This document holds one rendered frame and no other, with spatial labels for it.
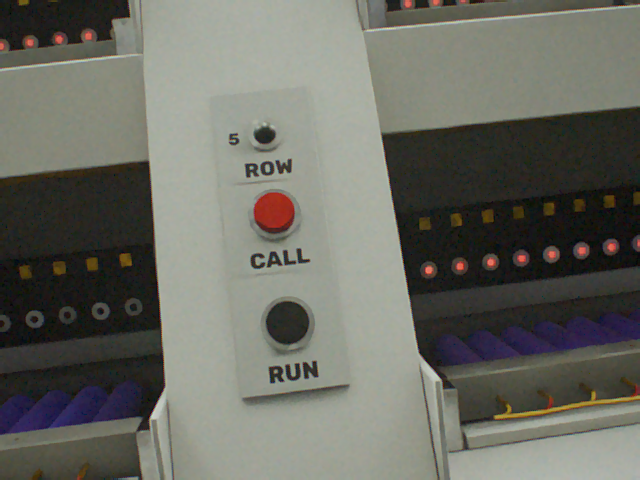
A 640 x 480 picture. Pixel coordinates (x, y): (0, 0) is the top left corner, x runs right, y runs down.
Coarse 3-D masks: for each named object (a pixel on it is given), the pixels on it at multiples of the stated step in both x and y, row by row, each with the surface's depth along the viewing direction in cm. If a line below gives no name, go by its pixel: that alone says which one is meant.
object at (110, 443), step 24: (24, 432) 30; (48, 432) 29; (72, 432) 29; (96, 432) 29; (120, 432) 28; (0, 456) 28; (24, 456) 28; (48, 456) 28; (72, 456) 28; (96, 456) 28; (120, 456) 28
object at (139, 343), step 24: (96, 336) 41; (120, 336) 41; (144, 336) 41; (0, 360) 40; (24, 360) 40; (48, 360) 41; (72, 360) 41; (96, 360) 41; (144, 432) 27; (168, 432) 24; (144, 456) 27; (168, 456) 23
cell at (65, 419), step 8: (80, 392) 36; (88, 392) 36; (96, 392) 36; (104, 392) 37; (80, 400) 35; (88, 400) 35; (96, 400) 36; (104, 400) 37; (72, 408) 34; (80, 408) 34; (88, 408) 34; (96, 408) 35; (64, 416) 32; (72, 416) 33; (80, 416) 33; (88, 416) 34; (56, 424) 31; (64, 424) 31; (72, 424) 32; (80, 424) 32
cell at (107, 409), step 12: (120, 384) 37; (132, 384) 37; (120, 396) 35; (132, 396) 35; (144, 396) 37; (108, 408) 33; (120, 408) 33; (132, 408) 34; (96, 420) 31; (108, 420) 31
